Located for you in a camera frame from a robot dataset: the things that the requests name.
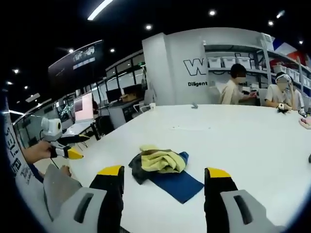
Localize white office chair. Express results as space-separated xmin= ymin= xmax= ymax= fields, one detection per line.
xmin=138 ymin=101 xmax=152 ymax=114

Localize cardboard box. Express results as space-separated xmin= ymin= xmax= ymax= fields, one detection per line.
xmin=120 ymin=93 xmax=137 ymax=102

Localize yellow and grey garment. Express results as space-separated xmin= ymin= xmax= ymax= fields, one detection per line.
xmin=128 ymin=144 xmax=190 ymax=185

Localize pink lit monitor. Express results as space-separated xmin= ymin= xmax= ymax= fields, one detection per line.
xmin=73 ymin=91 xmax=96 ymax=124

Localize row of white storage bins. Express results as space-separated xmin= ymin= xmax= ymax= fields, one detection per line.
xmin=207 ymin=56 xmax=311 ymax=85

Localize blue cloth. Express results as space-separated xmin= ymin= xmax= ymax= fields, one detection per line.
xmin=145 ymin=151 xmax=205 ymax=205

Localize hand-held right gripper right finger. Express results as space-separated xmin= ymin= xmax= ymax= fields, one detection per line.
xmin=204 ymin=167 xmax=288 ymax=233

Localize long ceiling light strip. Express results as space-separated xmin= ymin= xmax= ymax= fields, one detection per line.
xmin=86 ymin=0 xmax=115 ymax=21

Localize black computer monitor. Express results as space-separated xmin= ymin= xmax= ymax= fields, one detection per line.
xmin=105 ymin=88 xmax=122 ymax=103

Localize red blue wall banner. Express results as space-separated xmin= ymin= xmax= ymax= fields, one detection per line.
xmin=271 ymin=36 xmax=311 ymax=64

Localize person's left hand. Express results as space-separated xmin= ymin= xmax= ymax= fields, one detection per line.
xmin=23 ymin=140 xmax=53 ymax=166

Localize grey metal shelving unit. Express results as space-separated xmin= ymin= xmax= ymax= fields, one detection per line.
xmin=203 ymin=33 xmax=311 ymax=108

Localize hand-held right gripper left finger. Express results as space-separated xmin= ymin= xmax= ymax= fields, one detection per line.
xmin=52 ymin=166 xmax=125 ymax=233

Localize person's grey shorts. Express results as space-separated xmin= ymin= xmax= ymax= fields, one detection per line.
xmin=43 ymin=163 xmax=83 ymax=222

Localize large black wall screen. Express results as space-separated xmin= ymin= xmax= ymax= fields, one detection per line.
xmin=47 ymin=39 xmax=105 ymax=100

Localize person's white printed shirt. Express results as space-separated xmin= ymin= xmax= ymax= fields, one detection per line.
xmin=4 ymin=97 xmax=53 ymax=223

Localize pink cloth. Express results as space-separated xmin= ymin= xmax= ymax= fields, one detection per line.
xmin=298 ymin=117 xmax=311 ymax=129

